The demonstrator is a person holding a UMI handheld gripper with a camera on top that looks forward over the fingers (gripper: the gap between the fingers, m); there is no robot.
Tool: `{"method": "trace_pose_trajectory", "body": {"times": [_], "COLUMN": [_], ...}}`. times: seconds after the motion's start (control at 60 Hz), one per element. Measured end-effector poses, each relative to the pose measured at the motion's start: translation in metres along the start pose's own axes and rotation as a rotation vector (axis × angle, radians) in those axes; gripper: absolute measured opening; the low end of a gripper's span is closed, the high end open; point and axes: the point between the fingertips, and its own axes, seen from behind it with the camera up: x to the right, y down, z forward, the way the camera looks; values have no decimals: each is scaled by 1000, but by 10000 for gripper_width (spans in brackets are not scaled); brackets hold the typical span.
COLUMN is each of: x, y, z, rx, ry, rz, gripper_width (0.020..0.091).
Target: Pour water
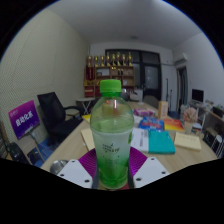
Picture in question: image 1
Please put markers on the green-capped clear drink bottle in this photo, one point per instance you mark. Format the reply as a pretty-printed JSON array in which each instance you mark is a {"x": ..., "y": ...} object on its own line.
[{"x": 111, "y": 133}]

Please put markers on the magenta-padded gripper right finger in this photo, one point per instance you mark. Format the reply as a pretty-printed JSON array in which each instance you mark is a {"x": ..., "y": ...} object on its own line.
[{"x": 150, "y": 171}]

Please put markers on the wooden shelf unit with trophies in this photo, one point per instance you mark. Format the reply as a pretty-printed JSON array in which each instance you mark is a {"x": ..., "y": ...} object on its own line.
[{"x": 110, "y": 75}]

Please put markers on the pale yellow book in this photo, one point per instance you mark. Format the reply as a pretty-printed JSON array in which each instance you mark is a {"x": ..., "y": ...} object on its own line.
[{"x": 187, "y": 141}]

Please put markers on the orange book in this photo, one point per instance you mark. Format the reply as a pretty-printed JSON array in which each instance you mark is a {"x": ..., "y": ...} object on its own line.
[{"x": 173, "y": 124}]

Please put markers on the upright tan carton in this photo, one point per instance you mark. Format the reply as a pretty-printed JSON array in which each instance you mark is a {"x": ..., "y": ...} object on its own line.
[{"x": 163, "y": 109}]

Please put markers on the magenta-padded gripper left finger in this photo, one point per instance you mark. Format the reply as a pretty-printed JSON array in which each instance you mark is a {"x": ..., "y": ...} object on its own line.
[{"x": 75, "y": 173}]

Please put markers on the white book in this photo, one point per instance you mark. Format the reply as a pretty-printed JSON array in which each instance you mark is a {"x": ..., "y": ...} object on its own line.
[{"x": 140, "y": 140}]

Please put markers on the stainless steel cup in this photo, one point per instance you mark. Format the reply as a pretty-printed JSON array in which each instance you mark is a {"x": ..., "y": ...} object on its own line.
[{"x": 57, "y": 166}]

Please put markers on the purple sign board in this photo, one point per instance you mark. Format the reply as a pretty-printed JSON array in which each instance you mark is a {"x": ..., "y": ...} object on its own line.
[{"x": 24, "y": 119}]

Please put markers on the white wall air conditioner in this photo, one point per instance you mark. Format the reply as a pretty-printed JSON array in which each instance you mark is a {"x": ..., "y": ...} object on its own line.
[{"x": 180, "y": 57}]

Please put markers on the beige chair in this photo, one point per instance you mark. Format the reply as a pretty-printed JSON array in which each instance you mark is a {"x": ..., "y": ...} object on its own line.
[{"x": 151, "y": 101}]

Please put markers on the black office chair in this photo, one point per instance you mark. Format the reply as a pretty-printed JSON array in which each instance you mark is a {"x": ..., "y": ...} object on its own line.
[{"x": 58, "y": 121}]

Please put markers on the pink flat box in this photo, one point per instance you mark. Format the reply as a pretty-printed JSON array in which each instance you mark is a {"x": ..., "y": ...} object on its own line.
[{"x": 144, "y": 112}]

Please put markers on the small white folding table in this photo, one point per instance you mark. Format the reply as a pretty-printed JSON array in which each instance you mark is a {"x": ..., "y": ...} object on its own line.
[{"x": 85, "y": 101}]

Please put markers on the beige book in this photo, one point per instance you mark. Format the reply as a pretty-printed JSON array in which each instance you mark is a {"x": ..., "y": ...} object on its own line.
[{"x": 88, "y": 138}]

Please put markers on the computer monitor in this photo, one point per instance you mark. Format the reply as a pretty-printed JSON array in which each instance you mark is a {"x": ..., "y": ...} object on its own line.
[{"x": 197, "y": 95}]

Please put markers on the teal book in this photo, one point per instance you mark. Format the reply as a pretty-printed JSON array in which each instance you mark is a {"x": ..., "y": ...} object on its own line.
[{"x": 161, "y": 142}]

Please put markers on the white round stool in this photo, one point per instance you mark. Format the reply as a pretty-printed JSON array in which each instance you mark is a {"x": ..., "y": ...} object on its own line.
[{"x": 218, "y": 143}]

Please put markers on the pink plush toy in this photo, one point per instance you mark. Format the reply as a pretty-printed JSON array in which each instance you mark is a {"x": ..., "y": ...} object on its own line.
[{"x": 190, "y": 115}]

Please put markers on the black backpack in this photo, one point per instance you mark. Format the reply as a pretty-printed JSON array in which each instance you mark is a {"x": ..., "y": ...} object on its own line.
[{"x": 18, "y": 154}]

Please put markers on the blue flat box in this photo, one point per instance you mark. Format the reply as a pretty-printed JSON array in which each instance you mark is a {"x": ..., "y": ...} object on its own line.
[{"x": 151, "y": 123}]

